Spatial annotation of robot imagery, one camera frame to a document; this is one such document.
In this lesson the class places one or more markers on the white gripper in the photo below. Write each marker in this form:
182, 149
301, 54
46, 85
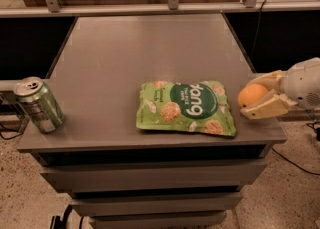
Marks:
302, 84

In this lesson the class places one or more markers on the grey drawer cabinet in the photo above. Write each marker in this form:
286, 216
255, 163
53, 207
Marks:
153, 136

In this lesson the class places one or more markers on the green rice chip bag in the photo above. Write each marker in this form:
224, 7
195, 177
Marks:
196, 108

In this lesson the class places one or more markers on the orange fruit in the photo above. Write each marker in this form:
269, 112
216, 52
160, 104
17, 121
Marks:
251, 94

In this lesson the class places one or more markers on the green soda can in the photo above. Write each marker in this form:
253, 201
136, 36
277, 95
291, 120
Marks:
37, 100

